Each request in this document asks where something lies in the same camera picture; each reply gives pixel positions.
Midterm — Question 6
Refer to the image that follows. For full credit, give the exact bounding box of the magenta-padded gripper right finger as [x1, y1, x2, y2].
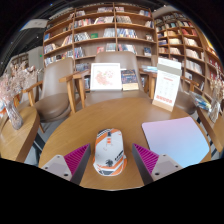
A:
[131, 143, 184, 186]

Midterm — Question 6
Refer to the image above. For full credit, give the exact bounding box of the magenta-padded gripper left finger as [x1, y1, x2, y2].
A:
[41, 143, 92, 186]

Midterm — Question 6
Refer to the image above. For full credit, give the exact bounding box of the white and orange computer mouse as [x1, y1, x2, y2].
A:
[92, 128, 128, 177]

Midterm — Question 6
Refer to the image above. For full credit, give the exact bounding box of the pale purple-blue mouse pad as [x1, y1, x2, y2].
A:
[141, 116, 211, 169]

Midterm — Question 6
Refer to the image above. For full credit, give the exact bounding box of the round wooden side table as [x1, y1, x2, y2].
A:
[0, 105, 46, 164]
[196, 106, 224, 154]

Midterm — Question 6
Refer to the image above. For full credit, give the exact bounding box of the tan padded wooden armchair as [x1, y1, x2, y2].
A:
[148, 71, 201, 116]
[73, 50, 154, 108]
[21, 57, 83, 133]

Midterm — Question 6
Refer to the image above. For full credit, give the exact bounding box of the white sign on wooden base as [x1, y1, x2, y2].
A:
[152, 57, 183, 112]

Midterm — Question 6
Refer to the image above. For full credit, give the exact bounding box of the glass vase with pink flowers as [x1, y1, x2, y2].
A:
[0, 61, 38, 131]

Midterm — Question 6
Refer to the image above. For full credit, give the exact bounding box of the stack of colourful books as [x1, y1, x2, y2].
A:
[189, 91, 213, 112]

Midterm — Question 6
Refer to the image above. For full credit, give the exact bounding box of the dark cover standing book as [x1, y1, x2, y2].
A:
[120, 68, 140, 92]

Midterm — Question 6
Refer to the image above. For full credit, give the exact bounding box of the white framed pink flower picture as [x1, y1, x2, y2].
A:
[89, 62, 123, 92]

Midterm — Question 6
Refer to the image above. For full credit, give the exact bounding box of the light blue book stack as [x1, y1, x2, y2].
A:
[141, 64, 158, 74]

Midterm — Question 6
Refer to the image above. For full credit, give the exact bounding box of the distant wooden bookshelf unit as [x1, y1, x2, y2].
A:
[4, 53, 29, 73]

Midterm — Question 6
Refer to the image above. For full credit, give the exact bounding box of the curved wooden bookshelf unit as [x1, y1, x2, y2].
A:
[153, 9, 224, 101]

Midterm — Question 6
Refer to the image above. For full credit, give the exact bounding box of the wide wooden bookshelf unit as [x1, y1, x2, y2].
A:
[42, 2, 158, 73]

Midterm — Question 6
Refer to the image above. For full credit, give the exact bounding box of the white hanging ceiling panel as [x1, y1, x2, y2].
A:
[19, 18, 49, 32]

